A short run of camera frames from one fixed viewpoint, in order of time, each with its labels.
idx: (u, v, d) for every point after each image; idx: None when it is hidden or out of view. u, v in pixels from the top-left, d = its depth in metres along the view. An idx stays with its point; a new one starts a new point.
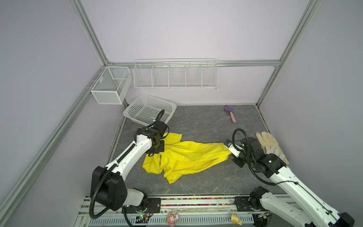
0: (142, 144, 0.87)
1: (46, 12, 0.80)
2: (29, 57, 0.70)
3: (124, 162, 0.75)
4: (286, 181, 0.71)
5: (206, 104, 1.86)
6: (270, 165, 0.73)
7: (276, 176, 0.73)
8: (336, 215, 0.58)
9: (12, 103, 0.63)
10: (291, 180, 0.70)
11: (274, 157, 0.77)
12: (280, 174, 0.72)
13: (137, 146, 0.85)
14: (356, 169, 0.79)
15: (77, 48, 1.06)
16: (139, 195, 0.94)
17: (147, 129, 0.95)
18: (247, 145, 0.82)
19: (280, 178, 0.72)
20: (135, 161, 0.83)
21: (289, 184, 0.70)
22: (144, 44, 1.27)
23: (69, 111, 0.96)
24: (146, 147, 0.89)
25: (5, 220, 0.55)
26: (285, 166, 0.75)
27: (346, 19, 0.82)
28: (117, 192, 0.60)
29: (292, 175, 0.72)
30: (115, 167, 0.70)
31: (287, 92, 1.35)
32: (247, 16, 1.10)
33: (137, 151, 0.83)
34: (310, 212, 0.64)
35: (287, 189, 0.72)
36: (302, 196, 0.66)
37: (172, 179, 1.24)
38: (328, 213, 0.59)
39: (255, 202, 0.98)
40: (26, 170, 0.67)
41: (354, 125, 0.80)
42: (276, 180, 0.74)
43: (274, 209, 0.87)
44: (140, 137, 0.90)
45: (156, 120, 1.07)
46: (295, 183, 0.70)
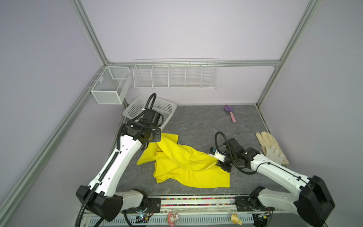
0: (127, 151, 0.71)
1: (46, 12, 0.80)
2: (28, 56, 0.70)
3: (108, 177, 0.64)
4: (260, 164, 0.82)
5: (206, 104, 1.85)
6: (246, 156, 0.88)
7: (252, 163, 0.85)
8: (305, 179, 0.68)
9: (13, 102, 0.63)
10: (264, 162, 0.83)
11: (250, 149, 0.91)
12: (254, 160, 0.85)
13: (122, 154, 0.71)
14: (356, 169, 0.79)
15: (77, 48, 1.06)
16: (138, 196, 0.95)
17: (132, 126, 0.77)
18: (228, 145, 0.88)
19: (256, 164, 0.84)
20: (126, 165, 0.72)
21: (264, 165, 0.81)
22: (145, 44, 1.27)
23: (69, 111, 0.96)
24: (132, 150, 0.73)
25: (5, 220, 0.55)
26: (259, 154, 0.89)
27: (346, 19, 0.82)
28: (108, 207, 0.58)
29: (264, 159, 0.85)
30: (98, 186, 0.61)
31: (287, 91, 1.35)
32: (247, 15, 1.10)
33: (122, 159, 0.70)
34: (287, 185, 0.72)
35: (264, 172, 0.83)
36: (277, 172, 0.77)
37: (158, 178, 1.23)
38: (299, 179, 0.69)
39: (256, 203, 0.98)
40: (27, 169, 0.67)
41: (353, 125, 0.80)
42: (254, 168, 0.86)
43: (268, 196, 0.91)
44: (125, 136, 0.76)
45: (145, 109, 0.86)
46: (268, 163, 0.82)
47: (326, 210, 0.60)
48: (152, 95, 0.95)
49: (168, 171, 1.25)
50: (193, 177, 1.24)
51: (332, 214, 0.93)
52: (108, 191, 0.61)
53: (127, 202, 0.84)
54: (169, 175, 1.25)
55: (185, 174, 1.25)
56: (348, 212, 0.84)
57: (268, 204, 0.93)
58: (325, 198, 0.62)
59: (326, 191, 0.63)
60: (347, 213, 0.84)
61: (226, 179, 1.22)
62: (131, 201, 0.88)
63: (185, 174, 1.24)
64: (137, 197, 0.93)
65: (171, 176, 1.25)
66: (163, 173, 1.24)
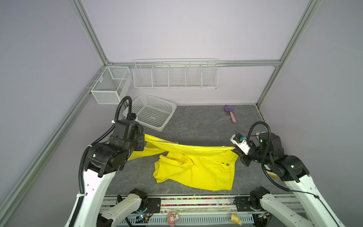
0: (95, 190, 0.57)
1: (46, 12, 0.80)
2: (29, 57, 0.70)
3: None
4: (305, 193, 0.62)
5: (206, 104, 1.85)
6: (289, 169, 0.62)
7: (293, 183, 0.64)
8: None
9: (14, 102, 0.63)
10: (311, 192, 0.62)
11: (296, 160, 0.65)
12: (300, 183, 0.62)
13: (89, 196, 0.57)
14: (355, 169, 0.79)
15: (77, 48, 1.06)
16: (135, 202, 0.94)
17: (95, 156, 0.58)
18: (268, 143, 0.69)
19: (298, 187, 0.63)
20: (99, 202, 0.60)
21: (308, 196, 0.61)
22: (145, 44, 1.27)
23: (69, 111, 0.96)
24: (100, 187, 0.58)
25: (5, 220, 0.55)
26: (307, 175, 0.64)
27: (346, 19, 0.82)
28: None
29: (313, 187, 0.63)
30: None
31: (287, 91, 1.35)
32: (247, 16, 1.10)
33: (90, 202, 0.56)
34: (318, 226, 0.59)
35: (300, 199, 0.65)
36: (318, 212, 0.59)
37: (158, 179, 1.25)
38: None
39: (255, 201, 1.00)
40: (27, 170, 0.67)
41: (354, 125, 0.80)
42: (291, 187, 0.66)
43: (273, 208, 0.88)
44: (90, 170, 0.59)
45: (114, 126, 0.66)
46: (315, 196, 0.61)
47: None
48: (125, 98, 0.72)
49: (168, 170, 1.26)
50: (194, 174, 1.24)
51: None
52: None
53: (123, 212, 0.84)
54: (168, 176, 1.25)
55: (185, 174, 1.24)
56: (348, 213, 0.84)
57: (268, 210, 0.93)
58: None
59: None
60: (347, 214, 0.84)
61: (229, 181, 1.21)
62: (129, 209, 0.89)
63: (185, 173, 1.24)
64: (134, 204, 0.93)
65: (171, 176, 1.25)
66: (166, 176, 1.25)
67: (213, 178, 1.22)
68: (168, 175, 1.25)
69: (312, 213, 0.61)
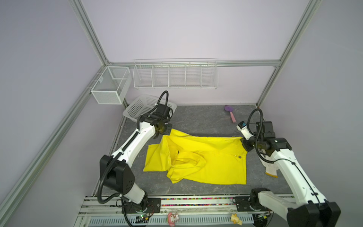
0: (145, 132, 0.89)
1: (46, 12, 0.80)
2: (28, 57, 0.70)
3: (129, 150, 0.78)
4: (282, 159, 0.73)
5: (206, 104, 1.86)
6: (274, 142, 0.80)
7: (275, 153, 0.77)
8: (321, 198, 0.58)
9: (13, 102, 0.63)
10: (289, 160, 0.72)
11: (282, 140, 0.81)
12: (280, 152, 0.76)
13: (141, 134, 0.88)
14: (355, 169, 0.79)
15: (77, 48, 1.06)
16: (139, 193, 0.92)
17: (149, 116, 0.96)
18: (260, 124, 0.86)
19: (279, 156, 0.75)
20: (140, 146, 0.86)
21: (286, 162, 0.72)
22: (145, 44, 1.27)
23: (69, 111, 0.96)
24: (149, 134, 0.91)
25: (6, 220, 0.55)
26: (289, 149, 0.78)
27: (346, 19, 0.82)
28: (124, 179, 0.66)
29: (291, 157, 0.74)
30: (119, 155, 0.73)
31: (287, 91, 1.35)
32: (246, 16, 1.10)
33: (141, 137, 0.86)
34: (296, 191, 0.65)
35: (281, 168, 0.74)
36: (294, 175, 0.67)
37: (173, 179, 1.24)
38: (313, 194, 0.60)
39: (254, 199, 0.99)
40: (25, 172, 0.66)
41: (353, 125, 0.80)
42: (273, 158, 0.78)
43: (269, 197, 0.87)
44: (143, 123, 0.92)
45: (158, 104, 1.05)
46: (292, 163, 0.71)
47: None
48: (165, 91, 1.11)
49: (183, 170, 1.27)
50: (208, 173, 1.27)
51: None
52: (129, 161, 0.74)
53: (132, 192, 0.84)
54: (184, 175, 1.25)
55: (200, 171, 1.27)
56: (348, 213, 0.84)
57: (264, 203, 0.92)
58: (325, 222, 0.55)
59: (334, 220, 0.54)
60: (346, 214, 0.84)
61: (243, 176, 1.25)
62: (134, 196, 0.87)
63: (201, 172, 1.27)
64: (139, 194, 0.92)
65: (186, 176, 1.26)
66: (181, 176, 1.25)
67: (228, 175, 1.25)
68: (184, 175, 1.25)
69: (289, 179, 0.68)
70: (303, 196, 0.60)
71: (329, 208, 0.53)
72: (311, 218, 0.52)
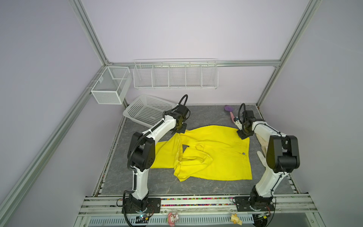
0: (169, 122, 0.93)
1: (46, 12, 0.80)
2: (28, 58, 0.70)
3: (156, 131, 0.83)
4: (258, 124, 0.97)
5: (206, 104, 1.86)
6: (251, 118, 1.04)
7: (253, 124, 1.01)
8: (282, 135, 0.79)
9: (13, 103, 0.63)
10: (262, 123, 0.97)
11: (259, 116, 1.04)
12: (256, 121, 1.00)
13: (166, 121, 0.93)
14: (356, 169, 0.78)
15: (77, 48, 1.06)
16: (144, 190, 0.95)
17: (172, 112, 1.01)
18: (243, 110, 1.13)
19: (255, 124, 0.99)
20: (163, 134, 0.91)
21: (260, 124, 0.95)
22: (144, 44, 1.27)
23: (69, 111, 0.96)
24: (171, 125, 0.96)
25: (6, 220, 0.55)
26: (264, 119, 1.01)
27: (347, 19, 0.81)
28: (150, 154, 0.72)
29: (264, 122, 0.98)
30: (148, 133, 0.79)
31: (288, 91, 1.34)
32: (247, 15, 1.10)
33: (167, 124, 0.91)
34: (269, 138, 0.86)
35: (259, 131, 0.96)
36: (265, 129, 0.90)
37: (180, 178, 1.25)
38: (278, 133, 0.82)
39: (254, 197, 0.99)
40: (25, 172, 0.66)
41: (354, 125, 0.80)
42: (254, 128, 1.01)
43: (261, 179, 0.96)
44: (167, 116, 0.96)
45: (179, 104, 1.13)
46: (264, 124, 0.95)
47: (286, 160, 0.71)
48: (184, 95, 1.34)
49: (189, 168, 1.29)
50: (215, 170, 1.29)
51: (333, 215, 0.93)
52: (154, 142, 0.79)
53: (143, 180, 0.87)
54: (191, 173, 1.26)
55: (207, 169, 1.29)
56: (348, 213, 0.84)
57: (262, 191, 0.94)
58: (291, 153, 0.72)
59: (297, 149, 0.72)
60: (347, 213, 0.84)
61: (248, 171, 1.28)
62: (142, 187, 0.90)
63: (207, 169, 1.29)
64: (144, 189, 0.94)
65: (193, 173, 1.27)
66: (188, 173, 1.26)
67: (233, 171, 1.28)
68: (190, 172, 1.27)
69: (264, 133, 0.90)
70: None
71: (289, 138, 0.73)
72: (275, 142, 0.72)
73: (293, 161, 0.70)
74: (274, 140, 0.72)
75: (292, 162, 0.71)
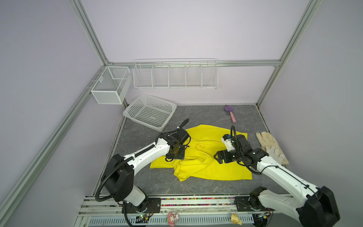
0: (160, 149, 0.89)
1: (45, 12, 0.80)
2: (29, 57, 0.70)
3: (140, 158, 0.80)
4: (268, 167, 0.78)
5: (206, 104, 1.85)
6: (253, 155, 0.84)
7: (259, 164, 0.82)
8: (313, 188, 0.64)
9: (13, 103, 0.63)
10: (272, 164, 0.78)
11: (259, 150, 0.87)
12: (262, 161, 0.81)
13: (156, 148, 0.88)
14: (356, 169, 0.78)
15: (77, 48, 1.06)
16: (141, 196, 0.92)
17: (168, 135, 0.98)
18: (236, 141, 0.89)
19: (263, 166, 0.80)
20: (151, 161, 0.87)
21: (272, 168, 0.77)
22: (144, 44, 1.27)
23: (69, 111, 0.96)
24: (163, 151, 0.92)
25: (5, 220, 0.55)
26: (267, 155, 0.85)
27: (347, 19, 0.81)
28: (125, 184, 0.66)
29: (272, 161, 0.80)
30: (130, 160, 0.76)
31: (288, 91, 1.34)
32: (248, 15, 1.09)
33: (155, 151, 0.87)
34: (291, 191, 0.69)
35: (271, 176, 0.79)
36: (284, 178, 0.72)
37: (180, 177, 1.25)
38: (306, 187, 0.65)
39: (255, 202, 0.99)
40: (27, 170, 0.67)
41: (354, 125, 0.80)
42: (260, 169, 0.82)
43: (271, 198, 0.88)
44: (160, 140, 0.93)
45: (179, 128, 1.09)
46: (276, 167, 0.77)
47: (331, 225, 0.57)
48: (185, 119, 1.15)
49: (189, 168, 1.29)
50: (215, 170, 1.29)
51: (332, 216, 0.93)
52: (135, 169, 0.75)
53: (133, 194, 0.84)
54: (191, 173, 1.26)
55: (207, 169, 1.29)
56: (348, 213, 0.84)
57: (267, 205, 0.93)
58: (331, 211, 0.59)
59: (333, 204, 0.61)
60: (346, 213, 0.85)
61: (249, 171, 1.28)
62: (134, 197, 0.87)
63: (207, 169, 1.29)
64: (139, 197, 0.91)
65: (193, 173, 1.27)
66: (188, 174, 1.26)
67: (233, 171, 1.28)
68: (190, 172, 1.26)
69: (282, 182, 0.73)
70: (301, 193, 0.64)
71: (323, 193, 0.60)
72: (319, 210, 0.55)
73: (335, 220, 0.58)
74: (317, 208, 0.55)
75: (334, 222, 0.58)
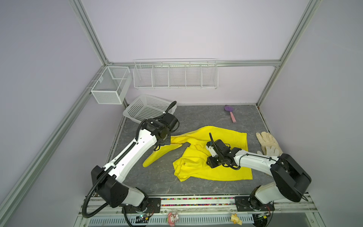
0: (145, 143, 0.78)
1: (45, 12, 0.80)
2: (29, 57, 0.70)
3: (122, 163, 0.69)
4: (240, 157, 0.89)
5: (206, 104, 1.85)
6: (230, 154, 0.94)
7: (235, 159, 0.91)
8: (275, 158, 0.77)
9: (14, 103, 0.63)
10: (243, 154, 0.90)
11: (235, 149, 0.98)
12: (236, 155, 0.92)
13: (139, 144, 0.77)
14: (356, 169, 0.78)
15: (77, 48, 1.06)
16: (140, 196, 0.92)
17: (152, 123, 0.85)
18: (214, 145, 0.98)
19: (237, 159, 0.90)
20: (138, 158, 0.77)
21: (243, 157, 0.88)
22: (144, 44, 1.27)
23: (69, 111, 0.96)
24: (150, 144, 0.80)
25: (5, 220, 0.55)
26: (240, 150, 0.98)
27: (347, 19, 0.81)
28: (114, 194, 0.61)
29: (243, 152, 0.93)
30: (111, 169, 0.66)
31: (288, 91, 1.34)
32: (248, 15, 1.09)
33: (139, 148, 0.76)
34: (263, 169, 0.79)
35: (246, 165, 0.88)
36: (254, 161, 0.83)
37: (180, 177, 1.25)
38: (270, 159, 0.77)
39: (256, 204, 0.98)
40: (27, 170, 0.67)
41: (354, 125, 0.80)
42: (238, 163, 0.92)
43: (262, 191, 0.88)
44: (143, 131, 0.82)
45: (166, 112, 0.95)
46: (246, 155, 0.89)
47: (301, 185, 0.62)
48: (173, 102, 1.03)
49: (190, 168, 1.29)
50: (216, 170, 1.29)
51: (334, 216, 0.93)
52: (119, 178, 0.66)
53: (131, 196, 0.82)
54: (192, 173, 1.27)
55: (207, 169, 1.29)
56: (348, 213, 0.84)
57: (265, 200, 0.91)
58: (298, 172, 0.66)
59: (297, 165, 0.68)
60: (347, 213, 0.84)
61: (249, 171, 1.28)
62: (134, 197, 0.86)
63: (208, 170, 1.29)
64: (139, 196, 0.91)
65: (193, 173, 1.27)
66: (188, 173, 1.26)
67: (233, 171, 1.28)
68: (190, 172, 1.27)
69: (254, 165, 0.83)
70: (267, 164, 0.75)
71: (285, 159, 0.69)
72: (281, 172, 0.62)
73: (305, 179, 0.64)
74: (279, 170, 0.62)
75: (305, 181, 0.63)
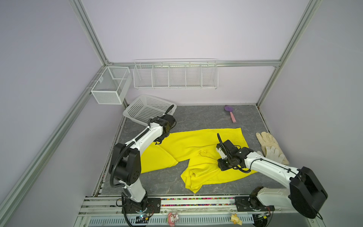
0: (155, 130, 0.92)
1: (45, 12, 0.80)
2: (28, 57, 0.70)
3: (141, 142, 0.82)
4: (254, 161, 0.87)
5: (206, 104, 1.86)
6: (239, 154, 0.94)
7: (246, 161, 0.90)
8: (294, 170, 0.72)
9: (13, 103, 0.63)
10: (257, 159, 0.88)
11: (244, 149, 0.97)
12: (248, 158, 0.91)
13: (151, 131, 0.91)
14: (356, 169, 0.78)
15: (77, 48, 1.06)
16: (141, 192, 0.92)
17: (158, 119, 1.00)
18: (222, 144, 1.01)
19: (249, 161, 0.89)
20: (149, 143, 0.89)
21: (256, 161, 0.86)
22: (144, 44, 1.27)
23: (69, 111, 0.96)
24: (158, 133, 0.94)
25: (5, 220, 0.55)
26: (252, 152, 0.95)
27: (347, 19, 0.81)
28: (134, 166, 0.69)
29: (256, 155, 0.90)
30: (133, 144, 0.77)
31: (288, 91, 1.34)
32: (248, 14, 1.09)
33: (152, 134, 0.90)
34: (278, 178, 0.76)
35: (258, 169, 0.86)
36: (268, 167, 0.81)
37: (194, 189, 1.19)
38: (289, 171, 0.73)
39: (256, 204, 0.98)
40: (26, 170, 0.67)
41: (354, 125, 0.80)
42: (248, 165, 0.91)
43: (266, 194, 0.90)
44: (153, 123, 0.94)
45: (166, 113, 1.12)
46: (260, 160, 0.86)
47: (319, 202, 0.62)
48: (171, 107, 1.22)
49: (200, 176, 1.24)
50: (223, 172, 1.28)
51: (333, 216, 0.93)
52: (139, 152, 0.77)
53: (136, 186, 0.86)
54: (203, 181, 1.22)
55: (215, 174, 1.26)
56: (348, 213, 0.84)
57: (267, 202, 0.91)
58: (317, 189, 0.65)
59: (316, 181, 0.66)
60: (347, 213, 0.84)
61: None
62: (136, 193, 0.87)
63: (216, 175, 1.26)
64: (140, 193, 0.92)
65: (205, 182, 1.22)
66: (200, 182, 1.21)
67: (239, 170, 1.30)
68: (202, 181, 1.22)
69: (268, 172, 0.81)
70: (285, 177, 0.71)
71: (306, 174, 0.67)
72: (301, 189, 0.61)
73: (323, 196, 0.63)
74: (299, 187, 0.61)
75: (323, 198, 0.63)
